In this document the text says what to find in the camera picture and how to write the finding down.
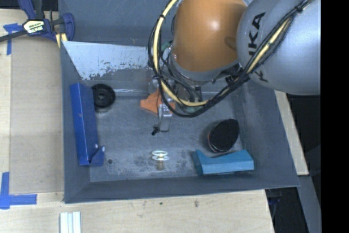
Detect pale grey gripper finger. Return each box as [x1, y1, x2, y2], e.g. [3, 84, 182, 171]
[159, 103, 173, 133]

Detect orange cloth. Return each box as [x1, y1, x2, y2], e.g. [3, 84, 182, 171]
[140, 89, 175, 116]

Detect grey metal bin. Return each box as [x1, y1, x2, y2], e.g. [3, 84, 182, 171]
[57, 0, 301, 204]

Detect black egg-shaped object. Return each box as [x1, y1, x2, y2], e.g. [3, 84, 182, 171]
[208, 118, 241, 154]

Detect black round wheel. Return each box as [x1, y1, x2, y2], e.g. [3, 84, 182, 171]
[91, 83, 116, 109]

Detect teal blue sponge block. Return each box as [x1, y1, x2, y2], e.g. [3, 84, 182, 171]
[191, 149, 255, 176]

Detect long blue flat box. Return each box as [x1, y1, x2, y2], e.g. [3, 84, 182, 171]
[69, 82, 106, 167]

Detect pale wood board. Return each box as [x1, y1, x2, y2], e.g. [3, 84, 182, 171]
[9, 9, 309, 195]

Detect white ring with brass stem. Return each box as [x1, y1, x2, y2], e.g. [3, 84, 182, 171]
[151, 150, 171, 171]

